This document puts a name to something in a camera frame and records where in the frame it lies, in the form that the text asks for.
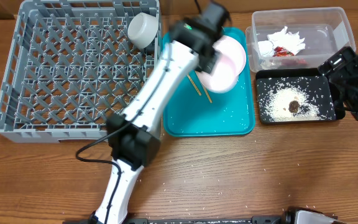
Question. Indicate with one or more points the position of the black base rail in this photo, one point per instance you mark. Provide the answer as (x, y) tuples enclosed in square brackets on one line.
[(254, 220)]

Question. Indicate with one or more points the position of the grey-white bowl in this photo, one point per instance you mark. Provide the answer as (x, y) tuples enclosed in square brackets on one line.
[(142, 30)]

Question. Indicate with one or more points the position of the teal plastic tray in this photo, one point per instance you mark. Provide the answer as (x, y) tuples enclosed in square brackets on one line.
[(189, 115)]

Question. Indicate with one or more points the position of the pile of rice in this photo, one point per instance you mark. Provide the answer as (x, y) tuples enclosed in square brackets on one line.
[(287, 105)]

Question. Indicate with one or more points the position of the black food waste tray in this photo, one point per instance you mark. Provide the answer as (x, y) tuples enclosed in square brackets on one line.
[(266, 90)]

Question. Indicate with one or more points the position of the brown food scrap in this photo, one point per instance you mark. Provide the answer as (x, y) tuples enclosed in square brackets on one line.
[(293, 106)]

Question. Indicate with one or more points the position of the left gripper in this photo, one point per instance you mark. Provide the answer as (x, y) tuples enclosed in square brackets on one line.
[(206, 64)]

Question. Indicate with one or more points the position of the grey dishwasher rack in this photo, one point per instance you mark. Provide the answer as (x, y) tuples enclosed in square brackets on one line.
[(70, 66)]

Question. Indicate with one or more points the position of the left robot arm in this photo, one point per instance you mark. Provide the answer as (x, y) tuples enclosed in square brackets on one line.
[(134, 135)]

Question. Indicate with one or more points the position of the pink bowl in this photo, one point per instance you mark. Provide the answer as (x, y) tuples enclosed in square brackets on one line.
[(222, 78)]

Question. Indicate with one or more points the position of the wooden chopstick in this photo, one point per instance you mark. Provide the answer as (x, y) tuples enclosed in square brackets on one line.
[(207, 95), (194, 85)]

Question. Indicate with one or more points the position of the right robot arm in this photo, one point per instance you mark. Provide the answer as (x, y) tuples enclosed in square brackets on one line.
[(342, 71)]

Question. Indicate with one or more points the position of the clear plastic bin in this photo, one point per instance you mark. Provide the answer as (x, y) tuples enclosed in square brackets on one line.
[(325, 30)]

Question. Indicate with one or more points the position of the white napkin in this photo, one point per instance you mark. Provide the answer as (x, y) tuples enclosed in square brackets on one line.
[(283, 38)]

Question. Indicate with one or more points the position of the red snack wrapper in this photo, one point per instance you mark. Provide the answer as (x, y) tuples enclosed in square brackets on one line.
[(283, 52)]

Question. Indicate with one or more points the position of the pink round plate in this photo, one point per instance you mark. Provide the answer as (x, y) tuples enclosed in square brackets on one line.
[(232, 48)]

